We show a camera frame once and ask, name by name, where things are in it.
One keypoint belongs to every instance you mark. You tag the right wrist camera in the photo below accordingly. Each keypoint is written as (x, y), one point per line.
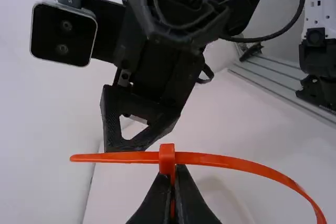
(63, 32)

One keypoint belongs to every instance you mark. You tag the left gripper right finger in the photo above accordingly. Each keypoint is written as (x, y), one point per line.
(187, 197)

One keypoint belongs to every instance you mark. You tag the silver rails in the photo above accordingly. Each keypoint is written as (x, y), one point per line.
(275, 77)

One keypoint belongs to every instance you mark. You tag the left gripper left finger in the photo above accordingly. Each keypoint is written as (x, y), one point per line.
(157, 203)

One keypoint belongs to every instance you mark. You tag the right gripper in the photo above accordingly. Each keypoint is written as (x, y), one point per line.
(162, 58)

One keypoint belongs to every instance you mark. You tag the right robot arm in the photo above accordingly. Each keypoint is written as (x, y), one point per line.
(317, 58)

